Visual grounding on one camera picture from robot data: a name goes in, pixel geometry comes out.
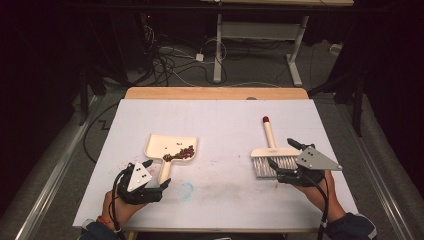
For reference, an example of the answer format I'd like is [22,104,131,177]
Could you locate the person's left hand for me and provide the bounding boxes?
[101,189,148,231]

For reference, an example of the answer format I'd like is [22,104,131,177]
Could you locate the white table board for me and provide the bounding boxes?
[72,98,359,231]

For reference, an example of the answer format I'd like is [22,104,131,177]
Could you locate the black stand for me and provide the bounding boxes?
[308,66,366,138]

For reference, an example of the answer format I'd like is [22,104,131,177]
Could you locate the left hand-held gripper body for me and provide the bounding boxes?
[116,162,164,205]

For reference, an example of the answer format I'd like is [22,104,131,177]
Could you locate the right hand-held gripper cable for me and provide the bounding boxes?
[299,171,331,240]

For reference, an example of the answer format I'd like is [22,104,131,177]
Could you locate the metal floor rail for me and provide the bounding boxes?
[13,94,103,240]
[334,103,416,240]

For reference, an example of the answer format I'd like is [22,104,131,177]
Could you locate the tangle of floor cables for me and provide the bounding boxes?
[139,23,231,88]

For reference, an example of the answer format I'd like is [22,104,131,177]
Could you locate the white desk frame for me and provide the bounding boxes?
[199,0,355,88]

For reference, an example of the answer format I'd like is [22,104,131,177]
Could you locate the black floor cable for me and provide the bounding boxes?
[82,101,120,165]

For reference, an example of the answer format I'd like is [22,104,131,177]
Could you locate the wooden brush with red-tipped handle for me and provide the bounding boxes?
[250,115,303,179]

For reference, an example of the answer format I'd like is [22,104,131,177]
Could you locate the wooden dustpan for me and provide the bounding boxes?
[143,133,199,185]

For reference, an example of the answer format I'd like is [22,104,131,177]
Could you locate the pile of red beans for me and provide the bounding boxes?
[162,141,196,163]

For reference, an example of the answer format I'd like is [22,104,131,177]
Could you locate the orange bracelet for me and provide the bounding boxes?
[95,215,116,231]

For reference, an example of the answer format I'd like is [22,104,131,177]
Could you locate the person's right hand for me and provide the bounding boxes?
[293,169,348,223]

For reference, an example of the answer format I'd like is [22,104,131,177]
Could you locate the hand-held gripper cable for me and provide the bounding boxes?
[299,171,331,240]
[110,163,134,240]

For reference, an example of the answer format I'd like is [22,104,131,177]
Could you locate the left hand-held gripper cable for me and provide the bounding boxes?
[110,163,134,240]

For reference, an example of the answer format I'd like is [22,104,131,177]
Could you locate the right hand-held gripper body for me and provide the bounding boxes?
[275,143,344,188]

